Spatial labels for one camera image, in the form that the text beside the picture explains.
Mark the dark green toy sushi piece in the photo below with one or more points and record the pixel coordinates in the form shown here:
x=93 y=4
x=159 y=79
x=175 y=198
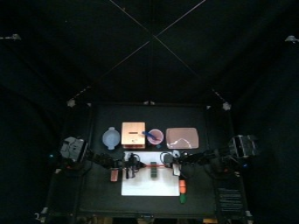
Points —
x=154 y=171
x=154 y=168
x=154 y=176

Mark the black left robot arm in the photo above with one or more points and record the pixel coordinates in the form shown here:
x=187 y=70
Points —
x=99 y=159

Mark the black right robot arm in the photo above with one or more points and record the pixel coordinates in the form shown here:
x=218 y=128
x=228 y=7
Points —
x=202 y=156

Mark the reddish brown toy piece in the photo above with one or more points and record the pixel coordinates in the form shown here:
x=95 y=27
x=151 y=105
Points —
x=114 y=175

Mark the pink square plate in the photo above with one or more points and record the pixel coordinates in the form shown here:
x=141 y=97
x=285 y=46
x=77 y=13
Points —
x=182 y=138

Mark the wooden box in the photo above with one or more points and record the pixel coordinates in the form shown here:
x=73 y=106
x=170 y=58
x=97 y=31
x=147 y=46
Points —
x=133 y=133

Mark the pale blue bowl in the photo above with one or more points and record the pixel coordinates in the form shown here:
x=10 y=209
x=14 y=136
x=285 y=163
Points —
x=111 y=138

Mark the blue toy spoon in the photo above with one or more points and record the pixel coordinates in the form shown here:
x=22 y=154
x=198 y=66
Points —
x=149 y=134

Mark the printed label sticker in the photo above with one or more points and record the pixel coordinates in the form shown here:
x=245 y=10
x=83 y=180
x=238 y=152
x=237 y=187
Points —
x=230 y=200

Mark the metal frame bracket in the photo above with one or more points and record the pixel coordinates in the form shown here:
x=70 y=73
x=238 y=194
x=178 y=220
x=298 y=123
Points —
x=71 y=102
x=149 y=102
x=292 y=38
x=14 y=37
x=226 y=106

